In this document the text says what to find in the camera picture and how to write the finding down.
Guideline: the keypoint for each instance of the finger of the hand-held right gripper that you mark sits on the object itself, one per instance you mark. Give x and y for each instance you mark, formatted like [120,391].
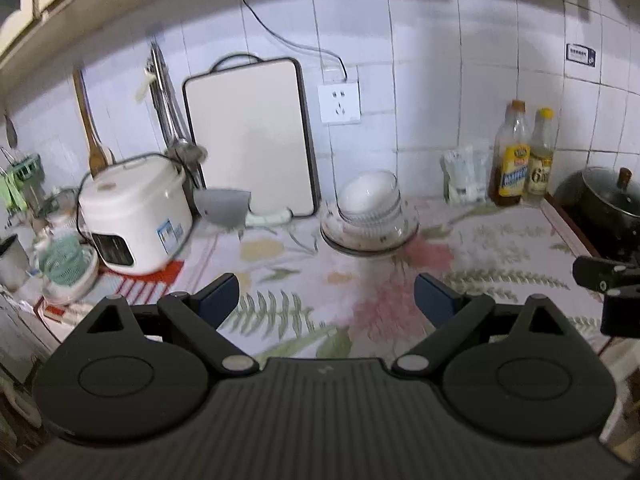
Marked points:
[590,267]

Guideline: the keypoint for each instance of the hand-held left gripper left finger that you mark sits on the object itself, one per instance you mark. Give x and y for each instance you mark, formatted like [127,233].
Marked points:
[220,300]

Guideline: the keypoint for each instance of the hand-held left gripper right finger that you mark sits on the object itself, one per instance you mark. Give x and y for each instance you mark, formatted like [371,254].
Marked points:
[435,300]

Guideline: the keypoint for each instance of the carrot pattern plate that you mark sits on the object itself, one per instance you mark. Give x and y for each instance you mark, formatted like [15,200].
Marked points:
[411,225]

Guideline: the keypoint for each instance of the white plate sun print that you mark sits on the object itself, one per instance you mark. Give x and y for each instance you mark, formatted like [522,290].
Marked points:
[370,254]

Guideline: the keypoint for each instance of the black gas stove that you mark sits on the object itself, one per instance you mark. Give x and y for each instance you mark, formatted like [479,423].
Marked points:
[575,232]

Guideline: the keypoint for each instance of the red striped mat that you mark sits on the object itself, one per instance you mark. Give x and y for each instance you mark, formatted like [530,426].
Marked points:
[145,285]

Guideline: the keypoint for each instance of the floral tablecloth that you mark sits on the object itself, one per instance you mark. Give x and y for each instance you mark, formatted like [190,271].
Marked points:
[310,280]

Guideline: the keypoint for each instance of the clear bottle yellow cap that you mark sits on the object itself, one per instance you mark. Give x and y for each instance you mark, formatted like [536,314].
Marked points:
[540,170]

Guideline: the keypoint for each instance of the amber bottle yellow label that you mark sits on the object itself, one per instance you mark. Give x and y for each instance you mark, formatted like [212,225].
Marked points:
[512,175]

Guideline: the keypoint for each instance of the white seasoning bag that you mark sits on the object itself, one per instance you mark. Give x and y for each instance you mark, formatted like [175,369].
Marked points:
[465,180]

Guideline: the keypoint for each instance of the white rice cooker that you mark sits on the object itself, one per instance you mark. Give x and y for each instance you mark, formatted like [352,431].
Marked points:
[135,210]

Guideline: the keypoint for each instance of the hanging metal utensils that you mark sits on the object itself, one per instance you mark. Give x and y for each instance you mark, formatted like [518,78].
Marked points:
[185,150]

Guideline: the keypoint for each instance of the green plastic basket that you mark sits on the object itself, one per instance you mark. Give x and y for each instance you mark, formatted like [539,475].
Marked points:
[65,260]

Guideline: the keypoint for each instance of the white cutting board black rim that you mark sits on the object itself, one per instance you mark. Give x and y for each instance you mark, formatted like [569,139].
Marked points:
[250,135]

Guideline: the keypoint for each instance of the wooden spatula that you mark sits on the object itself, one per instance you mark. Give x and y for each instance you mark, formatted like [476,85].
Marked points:
[97,155]

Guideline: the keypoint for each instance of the hanging metal tongs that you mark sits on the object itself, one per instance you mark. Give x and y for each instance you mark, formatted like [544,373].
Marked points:
[162,95]

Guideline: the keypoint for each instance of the green utensil holder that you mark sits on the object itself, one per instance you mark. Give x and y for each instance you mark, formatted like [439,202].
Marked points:
[25,167]

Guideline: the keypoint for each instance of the small hanging utensil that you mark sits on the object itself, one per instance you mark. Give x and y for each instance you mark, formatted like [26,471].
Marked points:
[10,132]

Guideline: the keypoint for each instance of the blue white wall sticker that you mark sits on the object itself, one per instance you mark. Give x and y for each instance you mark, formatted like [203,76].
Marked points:
[580,54]

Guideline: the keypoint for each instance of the white wall socket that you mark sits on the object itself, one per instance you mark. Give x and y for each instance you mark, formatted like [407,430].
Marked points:
[340,102]

